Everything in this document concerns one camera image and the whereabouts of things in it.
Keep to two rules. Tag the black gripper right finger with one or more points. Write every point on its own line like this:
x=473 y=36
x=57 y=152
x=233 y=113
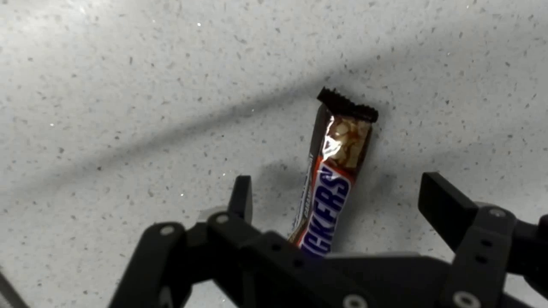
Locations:
x=485 y=245

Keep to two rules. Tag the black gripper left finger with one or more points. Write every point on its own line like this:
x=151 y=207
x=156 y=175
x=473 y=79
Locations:
x=172 y=267

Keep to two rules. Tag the Snickers candy bar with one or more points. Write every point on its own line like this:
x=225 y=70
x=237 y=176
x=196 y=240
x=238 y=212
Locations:
x=331 y=188

